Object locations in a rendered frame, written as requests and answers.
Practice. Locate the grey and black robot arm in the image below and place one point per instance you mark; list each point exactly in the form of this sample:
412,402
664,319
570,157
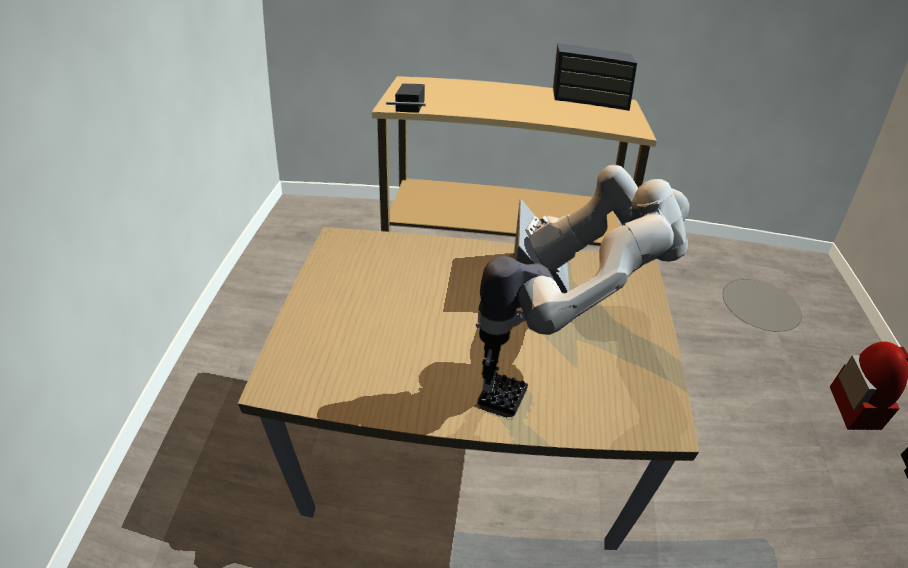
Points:
622,251

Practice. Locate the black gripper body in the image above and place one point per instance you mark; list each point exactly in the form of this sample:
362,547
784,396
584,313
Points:
492,341

